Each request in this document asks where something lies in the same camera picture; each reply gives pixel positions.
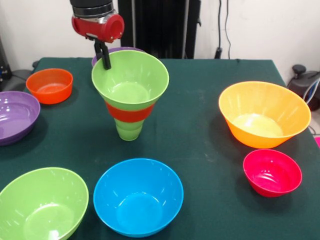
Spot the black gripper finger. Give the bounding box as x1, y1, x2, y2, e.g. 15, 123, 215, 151
94, 39, 104, 61
98, 41, 112, 71

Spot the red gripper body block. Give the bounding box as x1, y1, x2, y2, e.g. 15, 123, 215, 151
71, 13, 126, 44

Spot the small green bowl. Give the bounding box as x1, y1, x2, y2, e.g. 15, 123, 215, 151
91, 50, 171, 106

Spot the red-orange bowl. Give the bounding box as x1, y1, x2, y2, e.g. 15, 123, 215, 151
105, 100, 156, 124
25, 68, 74, 105

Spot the green cup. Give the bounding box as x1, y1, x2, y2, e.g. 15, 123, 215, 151
113, 117, 146, 142

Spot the purple bowl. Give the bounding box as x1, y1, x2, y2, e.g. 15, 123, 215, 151
0, 91, 41, 147
91, 46, 146, 68

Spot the blue bowl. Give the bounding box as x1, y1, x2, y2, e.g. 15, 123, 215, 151
93, 157, 185, 238

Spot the black grey base foot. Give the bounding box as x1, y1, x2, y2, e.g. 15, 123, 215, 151
0, 69, 33, 92
287, 64, 320, 112

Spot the dark green table cloth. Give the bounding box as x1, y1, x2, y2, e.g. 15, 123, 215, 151
0, 57, 320, 240

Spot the large green bowl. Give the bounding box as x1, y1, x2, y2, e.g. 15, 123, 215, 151
0, 167, 90, 240

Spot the large orange bowl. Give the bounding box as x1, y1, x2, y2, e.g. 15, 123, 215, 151
218, 80, 312, 150

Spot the pink bowl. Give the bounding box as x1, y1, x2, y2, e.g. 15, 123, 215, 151
242, 148, 303, 198

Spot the black pedestal column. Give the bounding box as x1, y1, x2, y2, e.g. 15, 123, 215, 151
115, 0, 202, 60

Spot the black wall cable with plug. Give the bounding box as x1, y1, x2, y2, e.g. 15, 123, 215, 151
214, 0, 232, 60

